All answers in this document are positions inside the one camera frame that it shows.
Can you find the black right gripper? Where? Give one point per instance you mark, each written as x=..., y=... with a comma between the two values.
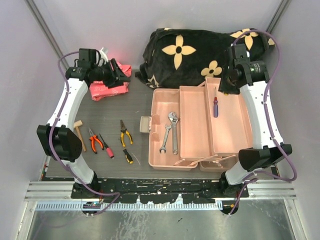
x=223, y=88

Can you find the pink plastic tool box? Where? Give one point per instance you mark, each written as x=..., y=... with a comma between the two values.
x=211, y=144

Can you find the pink plastic bag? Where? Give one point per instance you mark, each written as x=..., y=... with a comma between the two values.
x=99, y=90

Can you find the silver adjustable wrench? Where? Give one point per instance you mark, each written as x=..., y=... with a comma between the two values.
x=174, y=120

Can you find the black floral pillow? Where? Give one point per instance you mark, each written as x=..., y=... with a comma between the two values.
x=186, y=57

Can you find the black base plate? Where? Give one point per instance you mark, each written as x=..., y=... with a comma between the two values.
x=160, y=191

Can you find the blue handled screwdriver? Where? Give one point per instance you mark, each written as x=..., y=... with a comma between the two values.
x=215, y=104

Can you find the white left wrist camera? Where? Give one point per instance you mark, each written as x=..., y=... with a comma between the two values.
x=102, y=56

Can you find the aluminium frame rail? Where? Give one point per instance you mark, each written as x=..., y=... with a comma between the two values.
x=68, y=190

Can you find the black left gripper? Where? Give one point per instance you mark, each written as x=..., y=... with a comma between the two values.
x=115, y=72

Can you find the white slotted cable duct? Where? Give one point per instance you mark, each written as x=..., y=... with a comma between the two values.
x=94, y=206

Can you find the pink handled screwdriver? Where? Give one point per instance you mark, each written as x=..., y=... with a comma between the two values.
x=107, y=148

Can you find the silver combination spanner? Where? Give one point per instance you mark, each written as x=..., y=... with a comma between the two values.
x=165, y=139

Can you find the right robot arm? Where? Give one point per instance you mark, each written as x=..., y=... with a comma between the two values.
x=268, y=146

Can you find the yellow handled pliers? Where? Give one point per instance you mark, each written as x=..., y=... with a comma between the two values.
x=124, y=131

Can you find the grey tool box latch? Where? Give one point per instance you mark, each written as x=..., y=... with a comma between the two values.
x=145, y=124

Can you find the orange handled pliers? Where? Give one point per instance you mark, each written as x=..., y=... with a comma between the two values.
x=93, y=140

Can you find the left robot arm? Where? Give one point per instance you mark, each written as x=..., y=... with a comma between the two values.
x=57, y=136

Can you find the wooden hammer handle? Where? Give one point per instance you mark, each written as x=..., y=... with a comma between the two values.
x=76, y=126

